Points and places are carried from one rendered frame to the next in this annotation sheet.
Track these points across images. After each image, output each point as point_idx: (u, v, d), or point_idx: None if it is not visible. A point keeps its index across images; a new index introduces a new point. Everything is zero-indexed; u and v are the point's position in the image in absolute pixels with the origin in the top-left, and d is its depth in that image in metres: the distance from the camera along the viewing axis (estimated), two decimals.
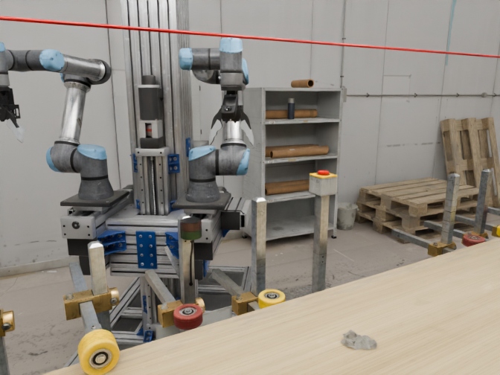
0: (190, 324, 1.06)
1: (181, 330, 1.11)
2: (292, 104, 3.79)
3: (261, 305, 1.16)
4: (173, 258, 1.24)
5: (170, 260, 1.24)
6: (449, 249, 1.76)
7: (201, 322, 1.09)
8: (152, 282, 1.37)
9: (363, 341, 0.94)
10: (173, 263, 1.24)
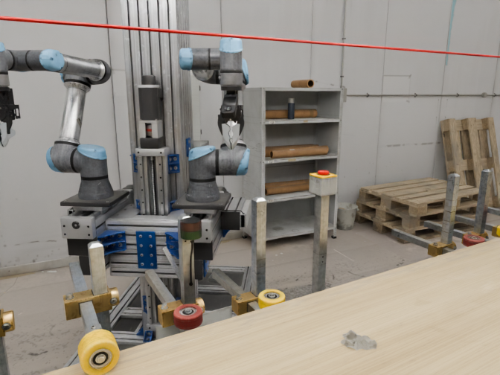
0: (190, 324, 1.06)
1: (181, 330, 1.11)
2: (292, 104, 3.79)
3: (261, 305, 1.16)
4: (172, 259, 1.24)
5: (169, 261, 1.24)
6: (449, 249, 1.76)
7: (201, 322, 1.09)
8: (152, 282, 1.37)
9: (363, 341, 0.94)
10: (172, 264, 1.24)
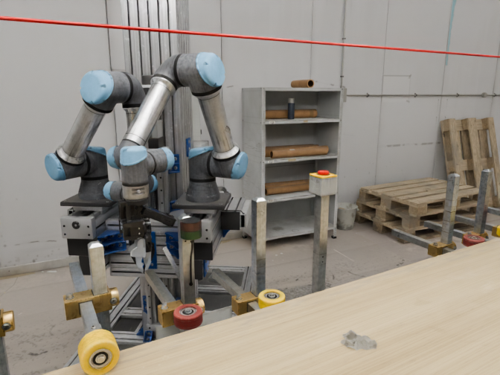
0: (190, 324, 1.06)
1: (181, 330, 1.11)
2: (292, 104, 3.79)
3: (261, 305, 1.16)
4: (172, 259, 1.24)
5: (169, 261, 1.24)
6: (449, 249, 1.76)
7: (201, 322, 1.09)
8: (152, 282, 1.37)
9: (363, 341, 0.94)
10: (172, 264, 1.24)
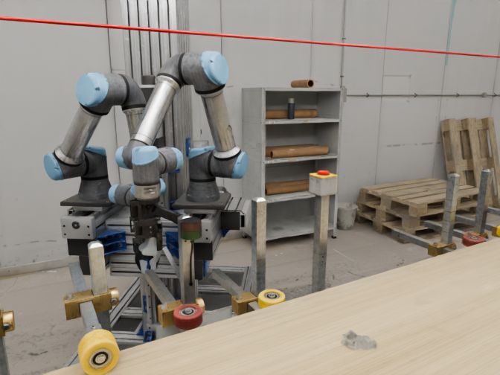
0: (190, 324, 1.06)
1: (181, 330, 1.11)
2: (292, 104, 3.79)
3: (261, 305, 1.16)
4: (172, 259, 1.24)
5: (169, 261, 1.24)
6: (449, 249, 1.76)
7: (201, 322, 1.09)
8: (152, 282, 1.37)
9: (363, 341, 0.94)
10: (172, 264, 1.24)
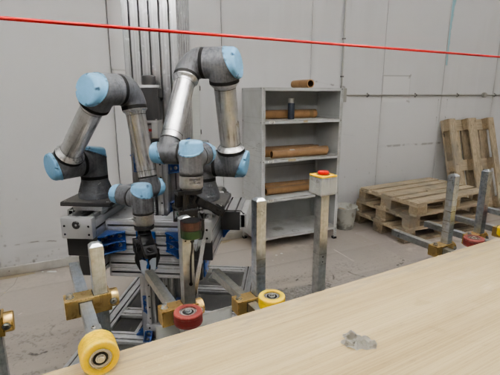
0: (190, 324, 1.06)
1: (181, 330, 1.11)
2: (292, 104, 3.79)
3: (261, 305, 1.16)
4: (203, 254, 1.29)
5: (199, 253, 1.29)
6: (449, 249, 1.76)
7: (201, 322, 1.09)
8: (152, 282, 1.37)
9: (363, 341, 0.94)
10: (200, 257, 1.28)
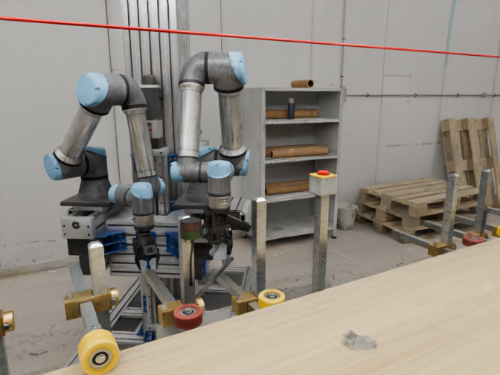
0: (190, 324, 1.06)
1: (181, 330, 1.11)
2: (292, 104, 3.79)
3: (261, 305, 1.16)
4: (225, 268, 1.34)
5: (222, 265, 1.34)
6: (449, 249, 1.76)
7: (201, 322, 1.09)
8: (152, 282, 1.37)
9: (363, 341, 0.94)
10: (222, 269, 1.33)
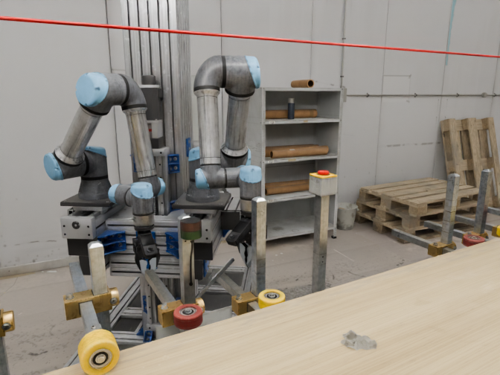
0: (190, 324, 1.06)
1: (181, 330, 1.11)
2: (292, 104, 3.79)
3: (261, 305, 1.16)
4: (225, 269, 1.34)
5: (223, 266, 1.34)
6: (449, 249, 1.76)
7: (201, 322, 1.09)
8: (152, 282, 1.37)
9: (363, 341, 0.94)
10: (222, 270, 1.33)
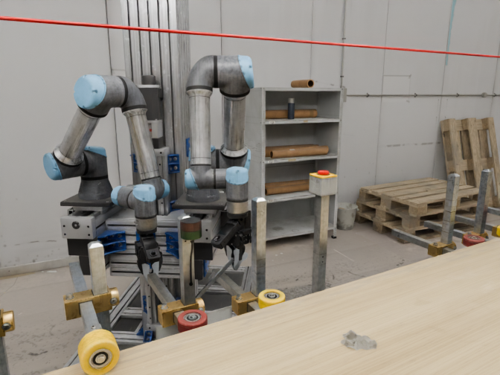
0: None
1: None
2: (292, 104, 3.79)
3: (261, 305, 1.16)
4: (225, 269, 1.34)
5: (223, 266, 1.34)
6: (449, 249, 1.76)
7: None
8: (155, 286, 1.34)
9: (363, 341, 0.94)
10: (222, 270, 1.33)
